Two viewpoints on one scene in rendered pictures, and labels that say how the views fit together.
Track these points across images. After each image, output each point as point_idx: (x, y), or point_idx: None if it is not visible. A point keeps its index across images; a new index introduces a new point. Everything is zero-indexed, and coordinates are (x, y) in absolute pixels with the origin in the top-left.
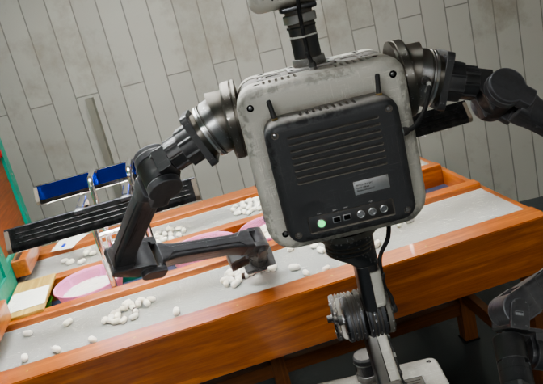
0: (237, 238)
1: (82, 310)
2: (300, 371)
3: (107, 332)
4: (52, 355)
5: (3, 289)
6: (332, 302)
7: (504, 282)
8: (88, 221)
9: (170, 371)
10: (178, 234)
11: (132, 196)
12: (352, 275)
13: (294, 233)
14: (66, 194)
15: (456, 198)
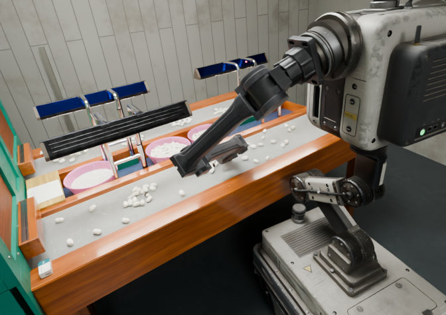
0: (235, 142)
1: (97, 197)
2: None
3: (133, 213)
4: (94, 237)
5: (20, 186)
6: (302, 180)
7: (349, 160)
8: (113, 132)
9: (191, 235)
10: (141, 139)
11: (229, 111)
12: (292, 161)
13: (406, 140)
14: (62, 112)
15: (306, 115)
